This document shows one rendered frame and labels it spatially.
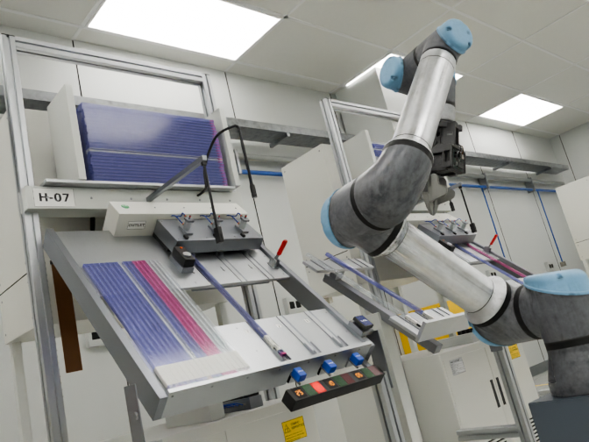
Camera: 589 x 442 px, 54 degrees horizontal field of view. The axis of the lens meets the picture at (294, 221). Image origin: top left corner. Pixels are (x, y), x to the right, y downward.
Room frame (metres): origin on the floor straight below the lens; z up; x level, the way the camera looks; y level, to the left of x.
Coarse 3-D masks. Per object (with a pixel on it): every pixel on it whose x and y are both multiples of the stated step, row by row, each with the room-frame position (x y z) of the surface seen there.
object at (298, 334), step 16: (256, 320) 1.60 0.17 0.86; (272, 320) 1.63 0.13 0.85; (288, 320) 1.66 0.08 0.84; (304, 320) 1.69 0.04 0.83; (320, 320) 1.72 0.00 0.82; (336, 320) 1.76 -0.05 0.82; (224, 336) 1.48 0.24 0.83; (240, 336) 1.51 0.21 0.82; (256, 336) 1.54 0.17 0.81; (272, 336) 1.56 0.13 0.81; (288, 336) 1.59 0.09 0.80; (304, 336) 1.62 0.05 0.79; (320, 336) 1.65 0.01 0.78; (336, 336) 1.68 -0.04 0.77; (352, 336) 1.72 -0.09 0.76; (240, 352) 1.46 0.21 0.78; (256, 352) 1.48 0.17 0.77; (272, 352) 1.51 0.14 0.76; (288, 352) 1.53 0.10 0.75; (304, 352) 1.56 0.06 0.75; (320, 352) 1.58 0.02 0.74; (160, 384) 1.26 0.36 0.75
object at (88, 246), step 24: (72, 240) 1.57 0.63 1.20; (96, 240) 1.62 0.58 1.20; (120, 240) 1.67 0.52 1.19; (144, 240) 1.72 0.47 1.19; (168, 264) 1.66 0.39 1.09; (216, 264) 1.77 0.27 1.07; (240, 264) 1.82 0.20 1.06; (264, 264) 1.88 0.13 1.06; (96, 288) 1.44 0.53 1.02; (192, 288) 1.61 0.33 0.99
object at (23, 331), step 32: (0, 128) 1.74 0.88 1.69; (32, 128) 1.72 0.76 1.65; (0, 160) 1.77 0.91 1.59; (32, 160) 1.71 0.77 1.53; (0, 192) 1.80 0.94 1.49; (0, 224) 1.82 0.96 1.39; (64, 224) 1.76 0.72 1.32; (96, 224) 1.83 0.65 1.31; (0, 256) 1.85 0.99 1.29; (0, 288) 1.88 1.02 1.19; (224, 320) 2.15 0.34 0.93
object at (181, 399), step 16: (336, 352) 1.58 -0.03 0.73; (352, 352) 1.64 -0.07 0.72; (256, 368) 1.39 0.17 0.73; (272, 368) 1.42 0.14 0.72; (288, 368) 1.47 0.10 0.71; (304, 368) 1.52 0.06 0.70; (320, 368) 1.58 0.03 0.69; (336, 368) 1.63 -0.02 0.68; (192, 384) 1.26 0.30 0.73; (208, 384) 1.29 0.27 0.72; (224, 384) 1.33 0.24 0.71; (240, 384) 1.37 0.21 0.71; (256, 384) 1.42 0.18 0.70; (272, 384) 1.46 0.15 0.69; (176, 400) 1.25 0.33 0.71; (192, 400) 1.29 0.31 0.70; (208, 400) 1.33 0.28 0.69; (224, 400) 1.37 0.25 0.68
